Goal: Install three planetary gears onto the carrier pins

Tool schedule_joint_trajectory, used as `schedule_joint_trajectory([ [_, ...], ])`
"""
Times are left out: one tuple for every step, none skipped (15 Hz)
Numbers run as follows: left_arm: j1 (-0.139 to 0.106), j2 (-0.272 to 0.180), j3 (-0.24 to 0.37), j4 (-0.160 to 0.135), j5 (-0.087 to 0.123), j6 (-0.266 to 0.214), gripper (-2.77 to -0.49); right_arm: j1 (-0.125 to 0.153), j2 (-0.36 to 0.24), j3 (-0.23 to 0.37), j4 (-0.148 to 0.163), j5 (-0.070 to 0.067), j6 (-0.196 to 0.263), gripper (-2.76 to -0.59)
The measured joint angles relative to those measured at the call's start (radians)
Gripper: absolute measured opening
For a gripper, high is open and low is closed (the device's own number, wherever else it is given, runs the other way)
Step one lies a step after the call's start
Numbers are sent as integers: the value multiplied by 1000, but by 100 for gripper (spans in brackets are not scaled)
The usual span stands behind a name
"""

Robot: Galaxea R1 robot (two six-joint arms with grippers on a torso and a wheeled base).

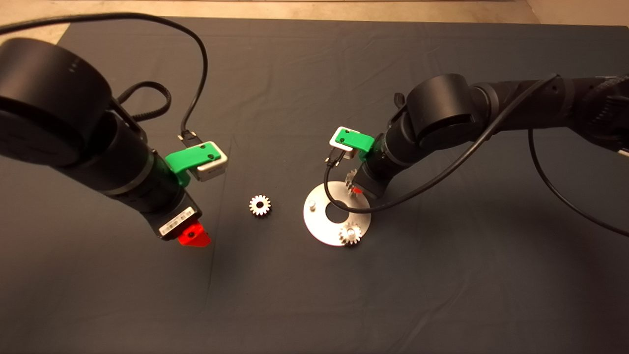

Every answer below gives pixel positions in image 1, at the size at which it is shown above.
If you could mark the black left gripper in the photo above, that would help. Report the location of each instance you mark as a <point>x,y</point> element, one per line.
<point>167,204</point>

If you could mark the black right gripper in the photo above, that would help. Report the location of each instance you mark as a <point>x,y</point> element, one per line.
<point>378,172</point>

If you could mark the small steel planetary gear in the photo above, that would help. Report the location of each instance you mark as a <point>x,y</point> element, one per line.
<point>255,209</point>
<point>346,237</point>
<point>351,178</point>

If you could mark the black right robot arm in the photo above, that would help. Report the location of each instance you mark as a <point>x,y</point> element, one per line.
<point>442,108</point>

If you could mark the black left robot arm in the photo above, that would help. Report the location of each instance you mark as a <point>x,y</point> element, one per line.
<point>54,103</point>

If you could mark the round metal carrier plate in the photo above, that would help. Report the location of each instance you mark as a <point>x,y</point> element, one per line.
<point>319,226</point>

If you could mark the dark grey table cloth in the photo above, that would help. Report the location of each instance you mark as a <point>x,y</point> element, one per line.
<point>314,73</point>

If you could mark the green right camera mount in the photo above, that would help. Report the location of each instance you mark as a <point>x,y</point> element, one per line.
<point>358,141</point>

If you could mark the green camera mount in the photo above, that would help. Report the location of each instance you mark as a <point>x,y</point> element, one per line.
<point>358,141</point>
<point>189,158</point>

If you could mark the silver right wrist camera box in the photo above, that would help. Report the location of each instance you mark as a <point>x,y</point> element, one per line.
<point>336,143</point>

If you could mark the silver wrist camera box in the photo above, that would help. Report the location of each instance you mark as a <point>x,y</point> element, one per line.
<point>336,143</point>
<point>214,170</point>

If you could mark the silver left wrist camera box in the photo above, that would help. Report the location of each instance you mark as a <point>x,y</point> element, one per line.
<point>214,170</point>

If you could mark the green left camera mount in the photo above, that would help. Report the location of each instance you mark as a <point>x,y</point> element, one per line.
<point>189,158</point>

